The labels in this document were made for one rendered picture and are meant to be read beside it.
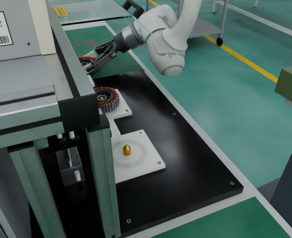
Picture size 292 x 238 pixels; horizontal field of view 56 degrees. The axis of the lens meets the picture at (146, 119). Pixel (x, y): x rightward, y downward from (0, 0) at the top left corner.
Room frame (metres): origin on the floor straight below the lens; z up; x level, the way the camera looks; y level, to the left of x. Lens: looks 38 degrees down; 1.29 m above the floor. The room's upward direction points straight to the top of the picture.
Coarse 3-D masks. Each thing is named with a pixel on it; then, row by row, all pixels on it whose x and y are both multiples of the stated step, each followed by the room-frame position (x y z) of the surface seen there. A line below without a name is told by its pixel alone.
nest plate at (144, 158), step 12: (132, 132) 0.60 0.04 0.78; (144, 132) 0.60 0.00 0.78; (120, 144) 0.55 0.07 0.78; (132, 144) 0.55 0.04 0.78; (144, 144) 0.55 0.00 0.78; (120, 156) 0.50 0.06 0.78; (132, 156) 0.50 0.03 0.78; (144, 156) 0.50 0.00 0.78; (156, 156) 0.50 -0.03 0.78; (120, 168) 0.46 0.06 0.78; (132, 168) 0.46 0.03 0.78; (144, 168) 0.46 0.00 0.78; (156, 168) 0.46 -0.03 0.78; (120, 180) 0.43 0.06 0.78
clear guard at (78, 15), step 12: (60, 0) 0.88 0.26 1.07; (72, 0) 0.88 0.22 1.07; (84, 0) 0.88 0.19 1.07; (96, 0) 0.88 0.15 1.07; (108, 0) 0.88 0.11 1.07; (72, 12) 0.76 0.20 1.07; (84, 12) 0.76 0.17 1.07; (96, 12) 0.76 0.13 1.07; (108, 12) 0.76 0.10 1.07; (120, 12) 0.76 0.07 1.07; (72, 24) 0.68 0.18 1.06
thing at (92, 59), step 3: (81, 57) 1.08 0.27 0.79; (87, 57) 1.09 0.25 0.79; (90, 57) 1.08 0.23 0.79; (81, 60) 1.07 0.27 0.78; (84, 60) 1.07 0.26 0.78; (87, 60) 1.07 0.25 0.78; (90, 60) 1.06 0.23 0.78; (93, 60) 1.06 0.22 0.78; (81, 63) 1.04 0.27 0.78; (84, 63) 1.05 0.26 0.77; (87, 63) 1.04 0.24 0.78; (84, 66) 1.00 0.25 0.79; (90, 72) 1.00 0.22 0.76; (93, 72) 1.00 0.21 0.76
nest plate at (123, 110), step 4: (120, 96) 0.79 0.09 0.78; (120, 100) 0.76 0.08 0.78; (124, 100) 0.76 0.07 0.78; (120, 104) 0.74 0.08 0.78; (124, 104) 0.74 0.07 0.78; (116, 108) 0.72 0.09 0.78; (120, 108) 0.72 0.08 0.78; (124, 108) 0.72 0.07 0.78; (128, 108) 0.72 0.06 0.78; (108, 112) 0.69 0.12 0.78; (112, 112) 0.69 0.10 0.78; (116, 112) 0.69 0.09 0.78; (120, 112) 0.69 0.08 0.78; (124, 112) 0.69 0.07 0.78; (128, 112) 0.69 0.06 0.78; (108, 116) 0.67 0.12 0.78; (112, 116) 0.67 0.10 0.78; (116, 116) 0.68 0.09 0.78; (120, 116) 0.68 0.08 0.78; (124, 116) 0.69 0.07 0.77
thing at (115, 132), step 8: (112, 120) 0.52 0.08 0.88; (112, 128) 0.49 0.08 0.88; (56, 136) 0.45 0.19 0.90; (64, 136) 0.45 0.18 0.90; (80, 136) 0.45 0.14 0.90; (112, 136) 0.47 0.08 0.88; (56, 144) 0.42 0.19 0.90; (64, 144) 0.43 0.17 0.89; (72, 144) 0.43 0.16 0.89; (80, 144) 0.44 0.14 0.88; (48, 152) 0.41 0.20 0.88
